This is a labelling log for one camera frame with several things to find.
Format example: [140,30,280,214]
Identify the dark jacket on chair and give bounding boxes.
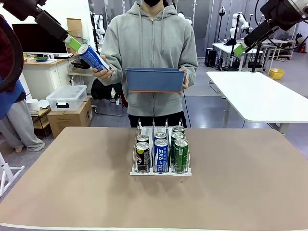
[90,78,128,108]

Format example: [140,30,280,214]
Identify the white wire can dispenser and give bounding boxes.
[129,117,193,177]

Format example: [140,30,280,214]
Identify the black computer tower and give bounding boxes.
[204,47,217,67]

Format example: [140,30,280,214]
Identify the person in grey trousers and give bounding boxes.
[0,14,46,154]

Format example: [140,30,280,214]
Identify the blue plastic basket orange trim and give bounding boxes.
[125,67,186,94]

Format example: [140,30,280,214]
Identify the black computer monitor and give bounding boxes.
[12,23,68,55]

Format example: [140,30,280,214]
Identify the stacked cardboard boxes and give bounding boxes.
[66,18,84,54]

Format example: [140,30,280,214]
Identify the person's left forearm grey sleeve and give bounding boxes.
[185,55,199,89]

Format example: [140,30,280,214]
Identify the white table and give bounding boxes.
[206,71,308,134]

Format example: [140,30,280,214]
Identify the black tripod stand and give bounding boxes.
[251,42,264,73]

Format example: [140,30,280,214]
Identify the person's right hand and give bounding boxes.
[90,54,114,81]

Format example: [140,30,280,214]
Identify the black corrugated hose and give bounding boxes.
[0,21,24,93]

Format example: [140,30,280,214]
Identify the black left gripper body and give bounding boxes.
[35,10,70,42]

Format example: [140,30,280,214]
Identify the person in grey hoodie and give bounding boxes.
[100,0,199,128]

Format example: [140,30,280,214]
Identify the clear plastic storage bin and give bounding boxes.
[45,85,88,112]

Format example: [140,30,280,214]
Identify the person's right forearm grey sleeve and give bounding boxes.
[100,54,126,86]

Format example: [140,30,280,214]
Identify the black beverage can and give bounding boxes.
[136,141,151,174]
[136,134,150,145]

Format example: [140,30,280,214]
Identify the small wooden shelf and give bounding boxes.
[26,98,52,140]

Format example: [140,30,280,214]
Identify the white cabinet wooden top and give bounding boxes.
[23,52,80,101]

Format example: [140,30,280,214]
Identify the yellow plastic basket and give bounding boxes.
[269,68,285,80]

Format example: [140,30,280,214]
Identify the large cardboard box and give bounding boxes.
[47,97,93,139]

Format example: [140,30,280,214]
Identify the white metal stand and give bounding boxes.
[0,151,26,197]

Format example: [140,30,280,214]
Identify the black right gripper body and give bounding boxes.
[244,20,280,48]

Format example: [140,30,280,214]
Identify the person's left hand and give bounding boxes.
[179,66,190,91]

